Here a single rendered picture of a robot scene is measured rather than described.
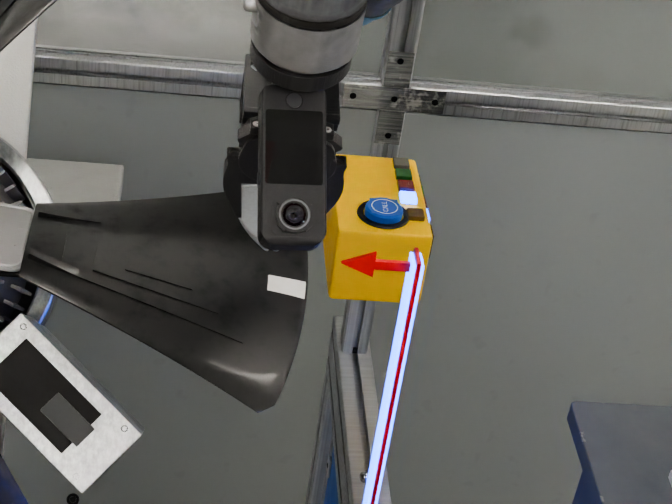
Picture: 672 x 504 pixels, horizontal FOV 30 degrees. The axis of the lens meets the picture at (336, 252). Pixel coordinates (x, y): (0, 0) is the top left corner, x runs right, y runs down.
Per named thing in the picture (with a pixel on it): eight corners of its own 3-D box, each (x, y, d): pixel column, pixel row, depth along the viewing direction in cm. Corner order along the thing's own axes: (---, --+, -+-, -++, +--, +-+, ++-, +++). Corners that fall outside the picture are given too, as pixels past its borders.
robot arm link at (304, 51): (369, 37, 81) (243, 25, 80) (358, 87, 85) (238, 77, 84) (365, -38, 86) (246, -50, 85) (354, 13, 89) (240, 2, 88)
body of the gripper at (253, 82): (331, 116, 99) (355, -1, 90) (334, 198, 94) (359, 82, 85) (235, 108, 98) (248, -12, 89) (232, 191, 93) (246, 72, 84)
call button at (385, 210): (362, 207, 133) (364, 193, 132) (399, 209, 134) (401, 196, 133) (365, 228, 130) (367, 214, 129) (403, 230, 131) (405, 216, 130)
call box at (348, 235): (318, 228, 147) (329, 150, 141) (402, 234, 148) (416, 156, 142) (326, 310, 134) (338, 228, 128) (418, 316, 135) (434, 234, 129)
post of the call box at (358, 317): (340, 337, 148) (353, 251, 141) (365, 338, 149) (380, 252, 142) (341, 353, 146) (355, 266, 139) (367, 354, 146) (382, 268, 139)
